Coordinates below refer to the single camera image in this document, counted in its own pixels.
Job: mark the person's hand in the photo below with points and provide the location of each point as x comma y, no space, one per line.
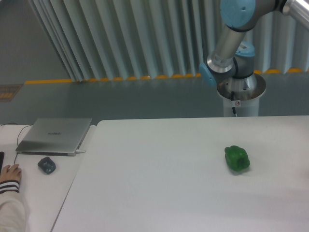
11,173

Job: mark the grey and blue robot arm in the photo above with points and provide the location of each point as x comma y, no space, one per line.
241,16

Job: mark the cream striped sleeve forearm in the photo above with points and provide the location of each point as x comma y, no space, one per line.
13,214

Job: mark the green bell pepper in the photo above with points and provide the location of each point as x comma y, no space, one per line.
236,158

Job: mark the black keyboard edge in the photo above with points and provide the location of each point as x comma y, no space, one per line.
1,160

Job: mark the dark grey earbuds case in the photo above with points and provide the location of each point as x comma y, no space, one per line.
47,165

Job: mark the silver laptop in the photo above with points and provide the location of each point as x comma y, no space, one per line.
55,136

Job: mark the grey pleated curtain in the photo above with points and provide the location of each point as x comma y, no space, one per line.
127,39

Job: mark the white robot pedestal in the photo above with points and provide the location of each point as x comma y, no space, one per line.
241,97

